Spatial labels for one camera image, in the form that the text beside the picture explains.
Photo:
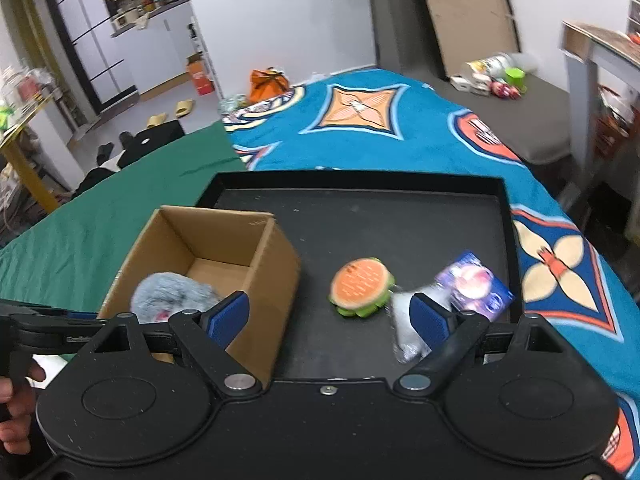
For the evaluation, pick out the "burger plush toy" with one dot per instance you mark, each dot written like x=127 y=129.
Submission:
x=360 y=280

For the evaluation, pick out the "blue patterned packet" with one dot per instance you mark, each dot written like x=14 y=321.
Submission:
x=472 y=280

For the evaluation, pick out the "clear plastic bag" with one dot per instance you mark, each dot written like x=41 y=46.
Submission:
x=231 y=104

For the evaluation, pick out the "yellow slipper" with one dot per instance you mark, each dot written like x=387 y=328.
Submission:
x=156 y=120
x=184 y=108

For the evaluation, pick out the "orange carton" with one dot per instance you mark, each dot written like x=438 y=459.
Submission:
x=200 y=75

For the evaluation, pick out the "white cabinet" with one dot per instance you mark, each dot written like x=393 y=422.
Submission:
x=160 y=50

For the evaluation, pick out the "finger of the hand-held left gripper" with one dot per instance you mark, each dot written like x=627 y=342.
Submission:
x=45 y=308

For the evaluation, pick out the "red toy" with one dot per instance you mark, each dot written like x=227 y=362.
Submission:
x=504 y=91

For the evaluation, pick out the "small white box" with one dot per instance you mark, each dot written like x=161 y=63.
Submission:
x=467 y=84

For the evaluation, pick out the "cardboard box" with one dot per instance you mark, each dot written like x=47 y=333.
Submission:
x=280 y=280

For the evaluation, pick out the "grey fluffy plush toy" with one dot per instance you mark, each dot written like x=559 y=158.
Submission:
x=170 y=292

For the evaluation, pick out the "grey bench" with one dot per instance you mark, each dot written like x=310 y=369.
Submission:
x=530 y=120

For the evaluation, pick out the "blue printed blanket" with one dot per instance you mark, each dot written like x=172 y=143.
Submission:
x=400 y=125

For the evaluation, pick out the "green cloth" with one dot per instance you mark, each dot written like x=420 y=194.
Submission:
x=100 y=210

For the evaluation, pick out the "green cup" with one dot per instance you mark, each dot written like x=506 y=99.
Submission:
x=515 y=78

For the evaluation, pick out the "black tray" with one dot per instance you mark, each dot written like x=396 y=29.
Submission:
x=400 y=230

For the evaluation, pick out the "person's left hand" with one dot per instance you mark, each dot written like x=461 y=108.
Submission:
x=22 y=410

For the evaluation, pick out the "orange bag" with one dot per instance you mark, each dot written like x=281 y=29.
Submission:
x=269 y=85

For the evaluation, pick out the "yellow table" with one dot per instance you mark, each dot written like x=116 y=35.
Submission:
x=25 y=160

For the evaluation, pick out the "black and white clothing pile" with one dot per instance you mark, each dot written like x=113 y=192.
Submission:
x=145 y=145

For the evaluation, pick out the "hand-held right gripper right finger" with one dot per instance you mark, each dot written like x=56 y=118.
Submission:
x=427 y=320

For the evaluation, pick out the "black framed glass door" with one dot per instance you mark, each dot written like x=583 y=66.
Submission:
x=85 y=35

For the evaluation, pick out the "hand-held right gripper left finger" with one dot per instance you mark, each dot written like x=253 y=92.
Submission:
x=230 y=312

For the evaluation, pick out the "grey side table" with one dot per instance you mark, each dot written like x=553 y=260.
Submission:
x=585 y=90

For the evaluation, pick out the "brown wooden board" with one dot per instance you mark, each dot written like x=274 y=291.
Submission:
x=470 y=10

